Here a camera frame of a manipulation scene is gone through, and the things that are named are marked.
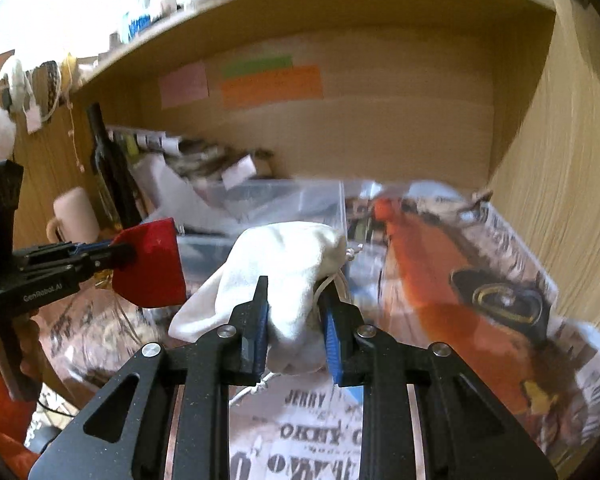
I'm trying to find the orange gloved hand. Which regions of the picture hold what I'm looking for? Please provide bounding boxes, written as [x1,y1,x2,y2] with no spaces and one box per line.
[0,310,44,479]

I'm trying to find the clear plastic bag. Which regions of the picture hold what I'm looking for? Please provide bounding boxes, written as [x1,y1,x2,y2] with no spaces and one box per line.
[340,180,468,214]

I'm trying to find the orange sticky note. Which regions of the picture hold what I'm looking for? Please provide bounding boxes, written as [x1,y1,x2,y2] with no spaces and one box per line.
[221,65,324,110]

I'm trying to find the dark wine bottle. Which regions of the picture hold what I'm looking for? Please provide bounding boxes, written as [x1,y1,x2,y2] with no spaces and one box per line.
[86,103,143,229]

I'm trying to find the red velvet pouch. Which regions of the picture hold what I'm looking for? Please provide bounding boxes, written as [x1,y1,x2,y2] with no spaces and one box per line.
[110,218,186,309]

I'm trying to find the pink mug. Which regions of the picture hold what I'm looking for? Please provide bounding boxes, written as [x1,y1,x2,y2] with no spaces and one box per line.
[46,186,99,244]

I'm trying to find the wooden shelf board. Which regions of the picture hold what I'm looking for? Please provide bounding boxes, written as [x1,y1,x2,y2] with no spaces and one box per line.
[73,0,555,98]

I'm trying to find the white cloth pouch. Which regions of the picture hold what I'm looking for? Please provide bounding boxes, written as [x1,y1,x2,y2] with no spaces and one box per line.
[169,221,348,375]

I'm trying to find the clear plastic storage box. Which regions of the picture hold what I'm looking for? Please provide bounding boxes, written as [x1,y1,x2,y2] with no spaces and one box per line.
[170,180,346,294]

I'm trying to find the green sticky note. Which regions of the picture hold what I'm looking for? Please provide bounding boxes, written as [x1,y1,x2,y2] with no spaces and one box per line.
[221,54,294,79]

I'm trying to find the white price tag card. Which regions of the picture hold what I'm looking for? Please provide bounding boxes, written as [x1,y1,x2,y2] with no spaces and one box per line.
[221,155,258,190]

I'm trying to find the pink sticky note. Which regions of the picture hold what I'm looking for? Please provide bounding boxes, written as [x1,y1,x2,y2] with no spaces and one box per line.
[158,61,209,110]

